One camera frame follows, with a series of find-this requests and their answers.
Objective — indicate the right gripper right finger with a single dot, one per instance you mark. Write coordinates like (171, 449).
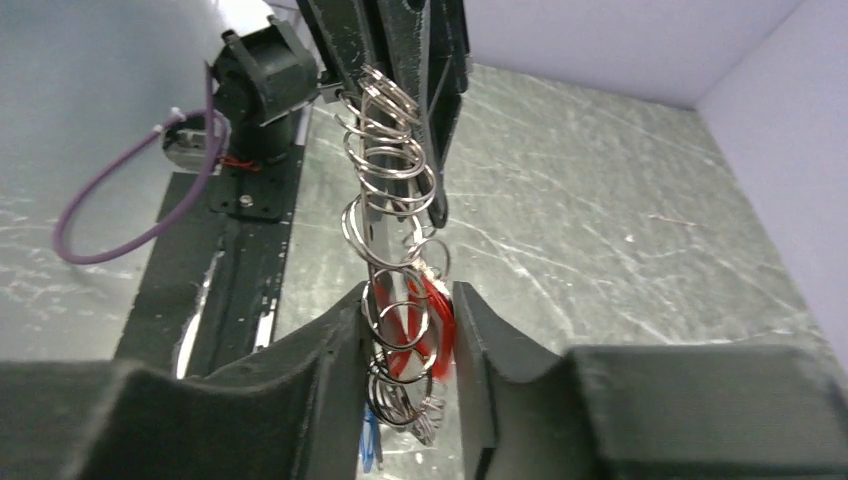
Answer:
(640, 412)

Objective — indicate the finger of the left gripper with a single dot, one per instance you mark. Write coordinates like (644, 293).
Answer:
(348, 34)
(430, 59)

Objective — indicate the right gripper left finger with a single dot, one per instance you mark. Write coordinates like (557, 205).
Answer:
(294, 410)

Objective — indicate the metal keyring with keys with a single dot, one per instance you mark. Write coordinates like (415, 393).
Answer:
(405, 303)

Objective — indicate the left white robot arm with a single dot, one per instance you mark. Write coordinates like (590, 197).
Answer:
(263, 77)

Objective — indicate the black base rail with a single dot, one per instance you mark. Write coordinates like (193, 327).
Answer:
(211, 288)

